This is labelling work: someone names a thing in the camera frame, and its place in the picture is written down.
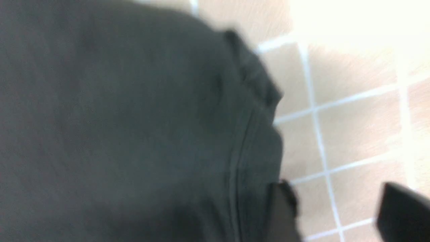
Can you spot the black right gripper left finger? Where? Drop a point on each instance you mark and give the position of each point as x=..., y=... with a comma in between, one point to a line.
x=282, y=225

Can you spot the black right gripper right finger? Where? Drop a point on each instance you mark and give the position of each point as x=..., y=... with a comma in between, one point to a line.
x=404, y=215

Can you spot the dark gray long-sleeve top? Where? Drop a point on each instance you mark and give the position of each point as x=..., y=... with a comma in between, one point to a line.
x=124, y=122

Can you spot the beige grid tablecloth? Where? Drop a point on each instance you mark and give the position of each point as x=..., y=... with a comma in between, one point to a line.
x=355, y=112

